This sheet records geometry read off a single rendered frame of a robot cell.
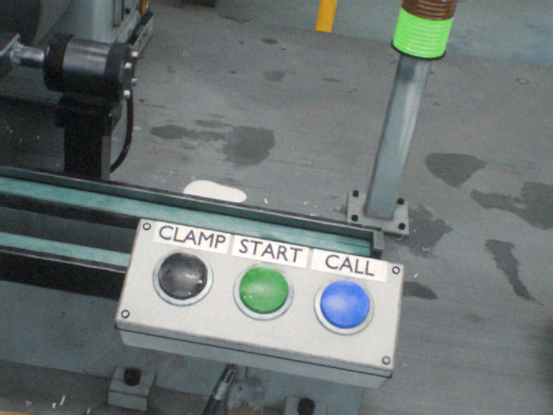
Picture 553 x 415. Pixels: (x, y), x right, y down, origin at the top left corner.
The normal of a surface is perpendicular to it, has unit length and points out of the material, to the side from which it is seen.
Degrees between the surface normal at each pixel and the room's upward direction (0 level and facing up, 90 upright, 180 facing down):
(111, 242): 90
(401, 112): 90
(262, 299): 35
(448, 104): 0
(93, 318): 90
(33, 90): 90
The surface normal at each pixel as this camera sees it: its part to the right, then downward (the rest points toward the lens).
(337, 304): 0.02, -0.40
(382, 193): -0.11, 0.53
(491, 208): 0.14, -0.83
